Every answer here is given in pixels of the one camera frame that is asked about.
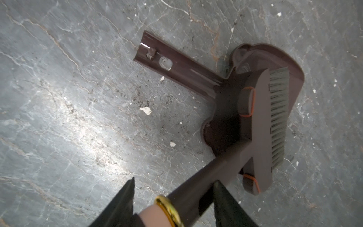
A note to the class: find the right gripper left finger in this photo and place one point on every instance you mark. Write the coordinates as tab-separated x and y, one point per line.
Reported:
119	211

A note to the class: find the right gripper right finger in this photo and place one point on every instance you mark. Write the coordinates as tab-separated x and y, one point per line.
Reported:
228	213

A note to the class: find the dark brown dustpan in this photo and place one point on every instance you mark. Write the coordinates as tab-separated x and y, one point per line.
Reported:
221	130

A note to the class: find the brown cartoon face brush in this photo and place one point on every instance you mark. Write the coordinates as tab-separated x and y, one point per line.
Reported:
262	108

